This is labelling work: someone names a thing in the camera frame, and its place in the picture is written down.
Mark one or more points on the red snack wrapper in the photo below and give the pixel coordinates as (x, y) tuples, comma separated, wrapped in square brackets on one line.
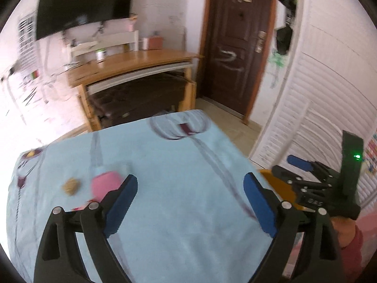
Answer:
[(80, 207)]

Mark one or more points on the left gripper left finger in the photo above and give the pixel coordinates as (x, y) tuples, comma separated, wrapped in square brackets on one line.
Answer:
[(59, 258)]

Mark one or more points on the white cup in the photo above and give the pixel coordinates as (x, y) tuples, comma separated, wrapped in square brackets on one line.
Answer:
[(145, 43)]

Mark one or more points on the black hanging bag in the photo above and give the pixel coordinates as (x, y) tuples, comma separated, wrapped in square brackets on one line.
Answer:
[(284, 34)]

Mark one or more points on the dark brown door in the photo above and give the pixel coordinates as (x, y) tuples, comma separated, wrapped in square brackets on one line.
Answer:
[(234, 45)]

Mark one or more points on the dark brown tufted bench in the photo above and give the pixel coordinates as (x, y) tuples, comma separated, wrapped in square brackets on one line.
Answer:
[(138, 99)]

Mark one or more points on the white green jar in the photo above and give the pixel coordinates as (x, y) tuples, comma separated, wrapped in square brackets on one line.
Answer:
[(101, 54)]

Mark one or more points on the brown box on desk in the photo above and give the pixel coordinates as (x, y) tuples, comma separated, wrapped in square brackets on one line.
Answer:
[(155, 43)]

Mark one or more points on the light blue patterned tablecloth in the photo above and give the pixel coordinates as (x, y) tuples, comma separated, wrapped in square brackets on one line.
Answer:
[(190, 220)]

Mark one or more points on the black wall television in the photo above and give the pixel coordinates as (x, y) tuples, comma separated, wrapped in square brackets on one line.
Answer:
[(58, 15)]

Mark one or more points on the white louvered cabinet door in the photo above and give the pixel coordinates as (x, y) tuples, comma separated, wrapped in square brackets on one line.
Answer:
[(330, 86)]

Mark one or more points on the pink flower vase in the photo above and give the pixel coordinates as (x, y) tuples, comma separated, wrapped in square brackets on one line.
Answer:
[(131, 22)]

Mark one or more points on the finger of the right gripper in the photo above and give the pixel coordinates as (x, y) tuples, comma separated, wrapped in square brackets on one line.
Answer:
[(289, 177), (305, 165)]

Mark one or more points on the blue mask package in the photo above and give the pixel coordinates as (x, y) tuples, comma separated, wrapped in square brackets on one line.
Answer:
[(123, 169)]

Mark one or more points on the red sleeve forearm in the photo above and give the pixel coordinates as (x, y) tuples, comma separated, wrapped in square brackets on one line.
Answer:
[(352, 257)]

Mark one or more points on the pink face mask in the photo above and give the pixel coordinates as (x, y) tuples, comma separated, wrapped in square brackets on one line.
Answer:
[(102, 184)]

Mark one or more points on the white desk shelf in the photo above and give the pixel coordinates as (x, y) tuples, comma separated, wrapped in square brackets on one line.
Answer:
[(107, 41)]

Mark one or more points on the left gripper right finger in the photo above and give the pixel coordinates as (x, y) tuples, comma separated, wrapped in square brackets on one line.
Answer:
[(304, 245)]

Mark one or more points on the wooden desk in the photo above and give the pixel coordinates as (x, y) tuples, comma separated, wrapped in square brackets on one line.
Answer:
[(94, 77)]

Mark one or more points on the right hand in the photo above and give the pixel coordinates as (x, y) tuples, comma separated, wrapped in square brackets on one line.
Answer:
[(345, 229)]

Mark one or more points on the eye chart poster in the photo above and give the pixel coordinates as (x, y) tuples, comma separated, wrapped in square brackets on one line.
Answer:
[(28, 56)]

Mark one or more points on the yellow tissue pack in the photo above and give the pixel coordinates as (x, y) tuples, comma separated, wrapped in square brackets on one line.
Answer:
[(71, 186)]

